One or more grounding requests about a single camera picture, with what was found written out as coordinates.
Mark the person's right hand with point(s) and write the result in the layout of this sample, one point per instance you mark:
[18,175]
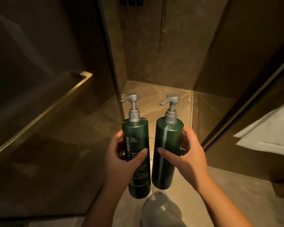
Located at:
[191,163]

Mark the person's left hand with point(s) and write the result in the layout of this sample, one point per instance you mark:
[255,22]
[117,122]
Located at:
[118,165]

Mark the person's right thumb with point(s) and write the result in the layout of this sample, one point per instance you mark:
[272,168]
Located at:
[169,154]

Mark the person's left thumb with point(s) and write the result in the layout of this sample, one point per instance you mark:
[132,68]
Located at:
[140,156]

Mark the plain green pump bottle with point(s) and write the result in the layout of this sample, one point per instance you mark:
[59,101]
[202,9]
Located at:
[166,139]

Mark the green pump bottle white print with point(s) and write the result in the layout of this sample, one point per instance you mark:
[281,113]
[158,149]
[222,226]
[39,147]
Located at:
[137,139]

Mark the person's right forearm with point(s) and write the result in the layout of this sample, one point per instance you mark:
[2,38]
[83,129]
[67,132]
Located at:
[222,205]

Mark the person's left forearm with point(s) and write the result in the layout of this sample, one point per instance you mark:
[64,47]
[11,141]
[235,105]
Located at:
[104,205]

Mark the person's grey trouser leg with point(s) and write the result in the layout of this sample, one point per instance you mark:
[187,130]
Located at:
[159,210]

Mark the white folded towel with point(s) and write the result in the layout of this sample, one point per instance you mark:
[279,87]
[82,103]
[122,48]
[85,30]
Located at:
[269,132]

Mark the glass shower door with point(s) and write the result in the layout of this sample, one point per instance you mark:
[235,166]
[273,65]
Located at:
[49,68]

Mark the dark metal door frame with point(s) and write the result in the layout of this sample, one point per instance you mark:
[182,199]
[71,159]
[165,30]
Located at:
[246,101]

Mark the black wall holder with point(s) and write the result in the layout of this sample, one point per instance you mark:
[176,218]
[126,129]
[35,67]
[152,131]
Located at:
[131,0]

